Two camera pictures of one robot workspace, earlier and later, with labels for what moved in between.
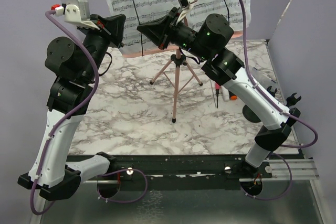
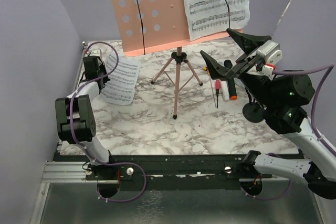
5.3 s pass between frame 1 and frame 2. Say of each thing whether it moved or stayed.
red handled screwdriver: stayed
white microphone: stayed
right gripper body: moved
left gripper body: moved
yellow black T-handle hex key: stayed
